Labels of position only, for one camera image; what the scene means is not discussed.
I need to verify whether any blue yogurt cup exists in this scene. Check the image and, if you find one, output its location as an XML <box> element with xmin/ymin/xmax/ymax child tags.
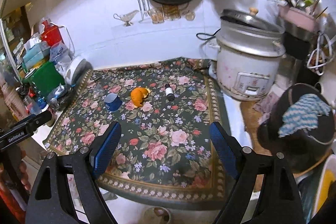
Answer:
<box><xmin>104</xmin><ymin>93</ymin><xmax>122</xmax><ymax>112</ymax></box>

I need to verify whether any clear plastic cup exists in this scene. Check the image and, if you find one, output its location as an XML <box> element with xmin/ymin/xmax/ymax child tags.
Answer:
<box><xmin>92</xmin><ymin>84</ymin><xmax>104</xmax><ymax>98</ymax></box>

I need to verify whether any orange peel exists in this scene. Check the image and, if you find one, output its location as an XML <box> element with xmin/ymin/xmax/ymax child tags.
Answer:
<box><xmin>130</xmin><ymin>87</ymin><xmax>151</xmax><ymax>108</ymax></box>

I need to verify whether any small white-label dark bottle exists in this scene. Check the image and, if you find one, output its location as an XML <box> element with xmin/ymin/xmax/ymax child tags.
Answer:
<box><xmin>165</xmin><ymin>84</ymin><xmax>175</xmax><ymax>101</ymax></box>

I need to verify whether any person's left hand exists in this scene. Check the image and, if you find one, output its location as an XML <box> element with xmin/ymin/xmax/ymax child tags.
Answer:
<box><xmin>19</xmin><ymin>161</ymin><xmax>31</xmax><ymax>191</ymax></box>

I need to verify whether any green box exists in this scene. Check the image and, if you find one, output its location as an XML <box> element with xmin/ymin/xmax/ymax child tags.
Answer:
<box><xmin>22</xmin><ymin>61</ymin><xmax>65</xmax><ymax>97</ymax></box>

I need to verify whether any teal tissue box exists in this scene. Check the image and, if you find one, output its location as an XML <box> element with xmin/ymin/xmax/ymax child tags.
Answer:
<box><xmin>23</xmin><ymin>42</ymin><xmax>51</xmax><ymax>70</ymax></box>

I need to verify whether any floral green table mat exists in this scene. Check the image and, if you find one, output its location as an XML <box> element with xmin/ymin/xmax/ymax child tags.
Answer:
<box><xmin>44</xmin><ymin>57</ymin><xmax>230</xmax><ymax>210</ymax></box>

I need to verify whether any white round appliance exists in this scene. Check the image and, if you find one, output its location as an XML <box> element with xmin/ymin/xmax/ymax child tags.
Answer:
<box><xmin>64</xmin><ymin>56</ymin><xmax>92</xmax><ymax>86</ymax></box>

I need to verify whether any plastic bag with print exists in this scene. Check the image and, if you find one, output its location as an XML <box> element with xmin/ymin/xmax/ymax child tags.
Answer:
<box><xmin>50</xmin><ymin>42</ymin><xmax>72</xmax><ymax>70</ymax></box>

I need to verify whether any blue white knitted cloth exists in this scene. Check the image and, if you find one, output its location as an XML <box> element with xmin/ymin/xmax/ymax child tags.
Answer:
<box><xmin>278</xmin><ymin>94</ymin><xmax>331</xmax><ymax>138</ymax></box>

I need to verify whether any red carton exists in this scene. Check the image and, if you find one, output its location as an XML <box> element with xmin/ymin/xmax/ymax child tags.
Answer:
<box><xmin>41</xmin><ymin>19</ymin><xmax>63</xmax><ymax>47</ymax></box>

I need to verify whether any white rice cooker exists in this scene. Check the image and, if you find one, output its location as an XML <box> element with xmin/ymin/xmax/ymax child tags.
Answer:
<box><xmin>215</xmin><ymin>9</ymin><xmax>285</xmax><ymax>101</ymax></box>

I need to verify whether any pink utensil holder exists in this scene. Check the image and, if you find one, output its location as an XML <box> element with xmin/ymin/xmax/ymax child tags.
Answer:
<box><xmin>278</xmin><ymin>5</ymin><xmax>317</xmax><ymax>32</ymax></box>

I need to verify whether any black power cable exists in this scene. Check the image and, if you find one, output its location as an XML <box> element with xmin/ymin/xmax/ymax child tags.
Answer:
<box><xmin>196</xmin><ymin>27</ymin><xmax>223</xmax><ymax>42</ymax></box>

